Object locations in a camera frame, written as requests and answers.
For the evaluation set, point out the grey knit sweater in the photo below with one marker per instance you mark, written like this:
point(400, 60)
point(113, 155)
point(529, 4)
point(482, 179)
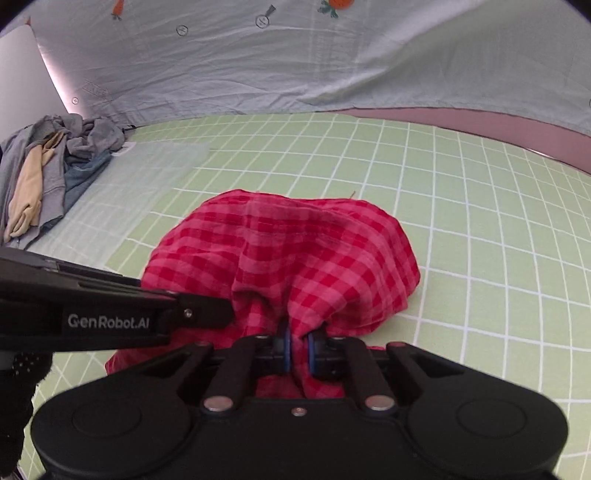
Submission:
point(99, 134)

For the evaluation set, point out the pink sheet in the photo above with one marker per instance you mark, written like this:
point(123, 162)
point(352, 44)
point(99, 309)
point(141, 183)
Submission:
point(508, 129)

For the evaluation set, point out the red checked cloth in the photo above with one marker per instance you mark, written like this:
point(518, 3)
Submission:
point(300, 249)

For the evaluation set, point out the green grid mat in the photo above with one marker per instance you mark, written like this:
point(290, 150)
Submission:
point(485, 230)

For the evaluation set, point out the blue denim jeans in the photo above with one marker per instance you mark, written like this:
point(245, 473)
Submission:
point(78, 180)

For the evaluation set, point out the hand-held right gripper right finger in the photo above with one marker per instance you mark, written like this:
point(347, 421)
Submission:
point(310, 351)

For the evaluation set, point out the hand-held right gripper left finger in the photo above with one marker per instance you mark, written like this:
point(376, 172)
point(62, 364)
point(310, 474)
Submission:
point(286, 345)

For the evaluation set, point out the grey zip jacket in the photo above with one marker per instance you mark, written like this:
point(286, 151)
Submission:
point(53, 180)

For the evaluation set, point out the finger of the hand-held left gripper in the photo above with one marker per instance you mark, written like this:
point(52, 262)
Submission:
point(207, 311)

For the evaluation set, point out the grey printed sheet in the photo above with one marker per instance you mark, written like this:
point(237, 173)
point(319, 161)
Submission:
point(323, 55)

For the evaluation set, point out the translucent folding board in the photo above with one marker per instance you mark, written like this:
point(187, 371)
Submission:
point(138, 184)

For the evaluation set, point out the beige garment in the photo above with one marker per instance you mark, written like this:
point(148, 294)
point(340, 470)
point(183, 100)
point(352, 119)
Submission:
point(27, 194)

